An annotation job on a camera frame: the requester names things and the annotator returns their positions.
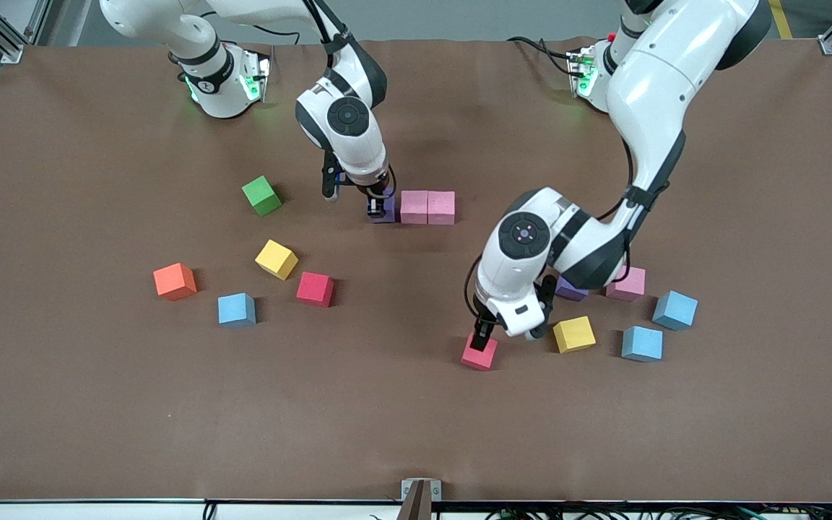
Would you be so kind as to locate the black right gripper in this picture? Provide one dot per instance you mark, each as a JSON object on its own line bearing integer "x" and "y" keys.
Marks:
{"x": 377, "y": 195}

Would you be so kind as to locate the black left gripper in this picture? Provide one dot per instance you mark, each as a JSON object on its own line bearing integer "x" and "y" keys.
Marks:
{"x": 483, "y": 328}

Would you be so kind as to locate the purple foam block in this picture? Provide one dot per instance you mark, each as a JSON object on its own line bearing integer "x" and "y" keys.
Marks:
{"x": 573, "y": 292}
{"x": 391, "y": 213}

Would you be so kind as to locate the red foam block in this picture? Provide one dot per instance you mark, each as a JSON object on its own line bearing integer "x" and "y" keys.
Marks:
{"x": 484, "y": 360}
{"x": 314, "y": 289}

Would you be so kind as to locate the light pink foam block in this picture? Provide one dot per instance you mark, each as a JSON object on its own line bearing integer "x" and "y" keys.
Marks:
{"x": 414, "y": 207}
{"x": 441, "y": 208}
{"x": 631, "y": 285}

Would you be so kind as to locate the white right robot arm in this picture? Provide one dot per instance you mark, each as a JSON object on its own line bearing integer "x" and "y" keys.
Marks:
{"x": 358, "y": 155}

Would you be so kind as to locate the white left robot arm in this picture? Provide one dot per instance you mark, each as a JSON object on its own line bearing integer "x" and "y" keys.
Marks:
{"x": 647, "y": 94}

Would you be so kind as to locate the yellow foam block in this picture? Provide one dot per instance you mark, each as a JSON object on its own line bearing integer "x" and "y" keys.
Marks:
{"x": 575, "y": 334}
{"x": 276, "y": 259}

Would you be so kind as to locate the green foam block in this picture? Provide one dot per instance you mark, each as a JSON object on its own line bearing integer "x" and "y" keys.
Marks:
{"x": 262, "y": 196}

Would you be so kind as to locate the table cover mat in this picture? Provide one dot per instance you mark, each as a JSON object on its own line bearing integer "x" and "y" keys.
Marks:
{"x": 416, "y": 433}

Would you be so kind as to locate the blue foam block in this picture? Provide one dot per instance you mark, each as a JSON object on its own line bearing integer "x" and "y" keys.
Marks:
{"x": 236, "y": 310}
{"x": 641, "y": 344}
{"x": 674, "y": 310}

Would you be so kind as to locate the orange foam block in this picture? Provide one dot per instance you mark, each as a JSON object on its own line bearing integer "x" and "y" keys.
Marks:
{"x": 175, "y": 281}

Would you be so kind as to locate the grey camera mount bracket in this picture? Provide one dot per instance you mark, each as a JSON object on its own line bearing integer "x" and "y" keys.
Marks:
{"x": 421, "y": 498}

